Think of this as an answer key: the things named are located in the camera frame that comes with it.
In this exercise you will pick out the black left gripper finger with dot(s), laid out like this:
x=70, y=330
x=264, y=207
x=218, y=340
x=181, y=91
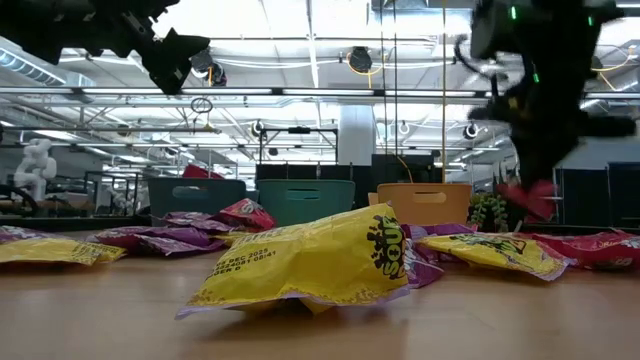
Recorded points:
x=175, y=60

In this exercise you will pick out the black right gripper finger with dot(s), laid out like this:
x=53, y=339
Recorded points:
x=552, y=160
x=527, y=160

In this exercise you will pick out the red Skittles candy pack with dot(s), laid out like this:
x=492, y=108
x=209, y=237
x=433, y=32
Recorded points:
x=595, y=250
x=535, y=200
x=245, y=215
x=550, y=236

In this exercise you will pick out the yellow Sour Patch candy pack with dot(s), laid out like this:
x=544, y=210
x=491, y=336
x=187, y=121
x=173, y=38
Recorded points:
x=310, y=265
x=235, y=238
x=50, y=250
x=500, y=255

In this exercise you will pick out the orange plastic bin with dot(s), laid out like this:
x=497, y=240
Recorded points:
x=440, y=212

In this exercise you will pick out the dark blue plastic bin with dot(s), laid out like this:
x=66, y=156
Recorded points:
x=200, y=200

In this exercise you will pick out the teal green plastic bin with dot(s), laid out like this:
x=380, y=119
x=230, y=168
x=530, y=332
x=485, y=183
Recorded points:
x=310, y=207

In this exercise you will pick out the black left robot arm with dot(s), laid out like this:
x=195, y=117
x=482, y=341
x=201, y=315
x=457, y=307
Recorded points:
x=40, y=25

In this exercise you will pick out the small potted succulent plant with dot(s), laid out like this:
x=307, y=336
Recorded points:
x=487, y=210

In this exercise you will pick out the long ceiling light strip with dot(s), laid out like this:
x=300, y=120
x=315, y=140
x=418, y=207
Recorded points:
x=240, y=91

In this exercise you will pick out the red box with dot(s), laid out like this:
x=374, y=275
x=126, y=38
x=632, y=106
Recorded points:
x=197, y=173

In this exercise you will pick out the white robot figure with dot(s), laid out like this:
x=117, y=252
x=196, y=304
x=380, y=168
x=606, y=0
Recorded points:
x=35, y=165

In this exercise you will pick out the white square column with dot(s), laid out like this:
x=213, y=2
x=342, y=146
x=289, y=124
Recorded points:
x=356, y=135

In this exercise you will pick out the black partition wall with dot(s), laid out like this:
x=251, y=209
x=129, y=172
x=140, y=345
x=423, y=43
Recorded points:
x=620, y=195
x=320, y=172

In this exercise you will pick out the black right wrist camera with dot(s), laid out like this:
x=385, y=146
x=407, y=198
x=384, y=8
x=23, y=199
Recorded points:
x=492, y=30

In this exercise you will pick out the silver ventilation duct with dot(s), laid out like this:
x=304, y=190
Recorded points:
x=30, y=70

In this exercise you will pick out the black metal rack frame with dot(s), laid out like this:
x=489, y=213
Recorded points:
x=298, y=130

